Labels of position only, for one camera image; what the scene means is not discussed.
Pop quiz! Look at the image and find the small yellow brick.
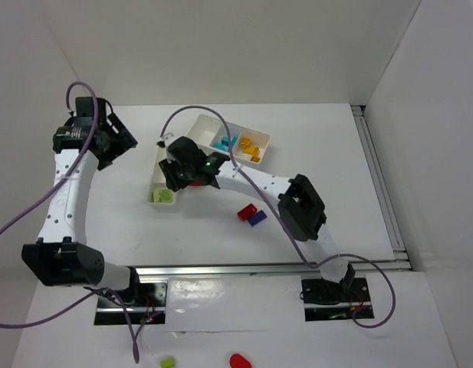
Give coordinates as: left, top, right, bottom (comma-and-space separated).
239, 137, 251, 150

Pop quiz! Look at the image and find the yellow curved striped brick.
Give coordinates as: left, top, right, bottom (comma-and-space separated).
244, 145, 264, 163

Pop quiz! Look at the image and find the narrow white divided tray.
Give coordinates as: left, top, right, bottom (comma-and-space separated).
146, 148, 176, 206

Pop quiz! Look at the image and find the wide white divided bin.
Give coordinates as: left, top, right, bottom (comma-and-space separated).
187, 114, 271, 169

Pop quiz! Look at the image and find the aluminium rail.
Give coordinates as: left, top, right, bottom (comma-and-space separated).
350, 105, 406, 253
135, 257, 412, 279

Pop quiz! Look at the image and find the aluminium right side rail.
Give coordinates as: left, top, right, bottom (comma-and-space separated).
350, 105, 406, 253

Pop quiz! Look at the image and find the long teal brick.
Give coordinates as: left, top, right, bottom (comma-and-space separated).
218, 136, 238, 152

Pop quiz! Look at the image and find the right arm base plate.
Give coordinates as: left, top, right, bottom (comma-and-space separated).
299, 277, 374, 322

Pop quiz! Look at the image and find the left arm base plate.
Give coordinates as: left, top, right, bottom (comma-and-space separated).
94, 281, 168, 326

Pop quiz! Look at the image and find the aluminium front rail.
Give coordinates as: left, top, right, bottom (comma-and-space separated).
135, 257, 412, 279

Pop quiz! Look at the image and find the red brick by purple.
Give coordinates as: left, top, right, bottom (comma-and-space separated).
237, 203, 257, 222

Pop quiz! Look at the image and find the lone lime brick front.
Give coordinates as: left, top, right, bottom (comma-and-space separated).
158, 189, 174, 203

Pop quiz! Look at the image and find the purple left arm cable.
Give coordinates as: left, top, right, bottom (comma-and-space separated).
0, 81, 143, 364

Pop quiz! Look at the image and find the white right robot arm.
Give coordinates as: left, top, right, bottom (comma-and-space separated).
157, 133, 355, 298

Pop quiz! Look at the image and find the lime brick on foreground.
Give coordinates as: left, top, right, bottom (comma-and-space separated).
159, 356, 176, 368

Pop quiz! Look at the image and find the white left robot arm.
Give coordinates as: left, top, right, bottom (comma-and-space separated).
21, 97, 140, 305

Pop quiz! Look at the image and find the red rounded foreground piece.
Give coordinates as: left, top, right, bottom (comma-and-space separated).
229, 353, 252, 368

